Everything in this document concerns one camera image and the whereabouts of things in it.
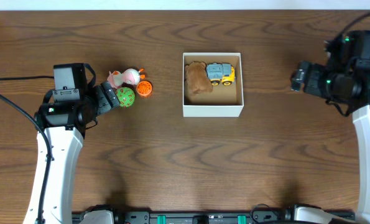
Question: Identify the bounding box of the orange round toy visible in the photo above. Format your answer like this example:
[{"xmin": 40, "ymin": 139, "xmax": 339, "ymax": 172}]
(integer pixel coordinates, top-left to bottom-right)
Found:
[{"xmin": 136, "ymin": 80, "xmax": 153, "ymax": 98}]

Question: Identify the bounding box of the brown plush toy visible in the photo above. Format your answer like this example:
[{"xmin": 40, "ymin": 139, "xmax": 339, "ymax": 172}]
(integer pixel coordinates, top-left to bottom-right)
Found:
[{"xmin": 185, "ymin": 62, "xmax": 213, "ymax": 95}]

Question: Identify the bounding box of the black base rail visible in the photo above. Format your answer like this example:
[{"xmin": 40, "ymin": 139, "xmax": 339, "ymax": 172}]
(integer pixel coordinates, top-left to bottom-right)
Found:
[{"xmin": 72, "ymin": 203, "xmax": 358, "ymax": 224}]

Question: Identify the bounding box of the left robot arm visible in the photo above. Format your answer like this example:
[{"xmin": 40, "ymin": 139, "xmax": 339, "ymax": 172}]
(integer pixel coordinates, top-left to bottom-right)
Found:
[{"xmin": 24, "ymin": 124, "xmax": 114, "ymax": 224}]

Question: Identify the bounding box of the white cardboard box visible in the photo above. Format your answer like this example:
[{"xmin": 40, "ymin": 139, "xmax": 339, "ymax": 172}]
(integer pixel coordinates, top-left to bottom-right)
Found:
[{"xmin": 182, "ymin": 52, "xmax": 244, "ymax": 117}]

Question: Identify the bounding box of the white pink toy animal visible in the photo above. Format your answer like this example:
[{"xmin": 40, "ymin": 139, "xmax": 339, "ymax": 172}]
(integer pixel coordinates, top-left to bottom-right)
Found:
[{"xmin": 107, "ymin": 68, "xmax": 145, "ymax": 89}]

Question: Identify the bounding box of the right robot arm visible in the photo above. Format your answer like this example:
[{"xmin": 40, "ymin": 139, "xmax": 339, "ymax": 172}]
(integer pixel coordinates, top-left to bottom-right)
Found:
[{"xmin": 290, "ymin": 30, "xmax": 370, "ymax": 223}]

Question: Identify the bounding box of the left black cable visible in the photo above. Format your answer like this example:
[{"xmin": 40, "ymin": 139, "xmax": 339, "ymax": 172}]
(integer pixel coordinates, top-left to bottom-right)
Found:
[{"xmin": 0, "ymin": 75, "xmax": 55, "ymax": 224}]

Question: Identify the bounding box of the green ball with orange numbers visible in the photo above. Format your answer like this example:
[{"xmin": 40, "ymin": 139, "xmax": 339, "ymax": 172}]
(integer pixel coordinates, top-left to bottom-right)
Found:
[{"xmin": 116, "ymin": 87, "xmax": 136, "ymax": 107}]

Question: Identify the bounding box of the grey yellow toy truck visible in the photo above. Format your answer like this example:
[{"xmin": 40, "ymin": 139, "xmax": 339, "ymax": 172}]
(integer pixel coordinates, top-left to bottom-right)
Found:
[{"xmin": 206, "ymin": 63, "xmax": 235, "ymax": 86}]

